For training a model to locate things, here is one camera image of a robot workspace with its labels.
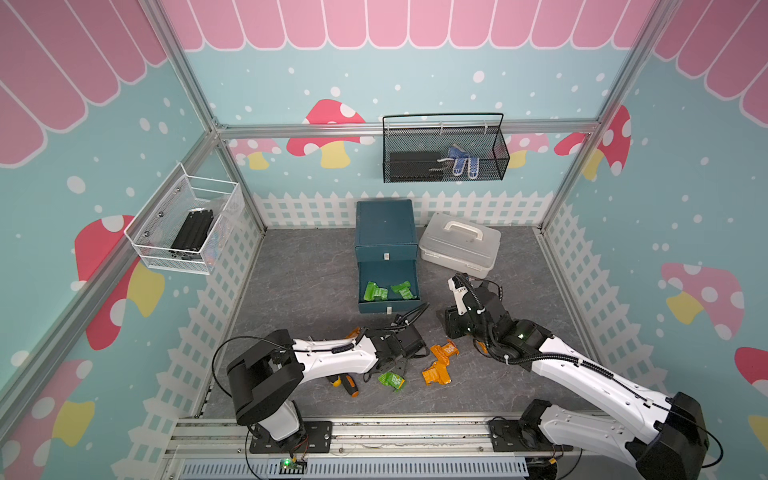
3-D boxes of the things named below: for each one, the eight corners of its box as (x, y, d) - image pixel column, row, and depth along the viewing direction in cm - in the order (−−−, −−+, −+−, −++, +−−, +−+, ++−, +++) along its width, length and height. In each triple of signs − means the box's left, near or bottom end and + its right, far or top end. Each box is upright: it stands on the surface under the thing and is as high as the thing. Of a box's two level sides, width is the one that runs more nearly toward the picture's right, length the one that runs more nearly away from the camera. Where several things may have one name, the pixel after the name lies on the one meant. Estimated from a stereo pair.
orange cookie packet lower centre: (423, 384, 85) (423, 382, 83) (421, 363, 88) (422, 361, 87) (450, 384, 85) (451, 382, 83) (448, 363, 88) (449, 361, 87)
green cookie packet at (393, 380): (378, 381, 85) (378, 378, 83) (384, 370, 87) (384, 367, 85) (399, 393, 83) (399, 390, 81) (405, 382, 85) (405, 379, 83)
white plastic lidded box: (412, 263, 112) (414, 240, 102) (425, 233, 122) (428, 209, 112) (486, 285, 106) (495, 262, 96) (493, 251, 116) (503, 228, 106)
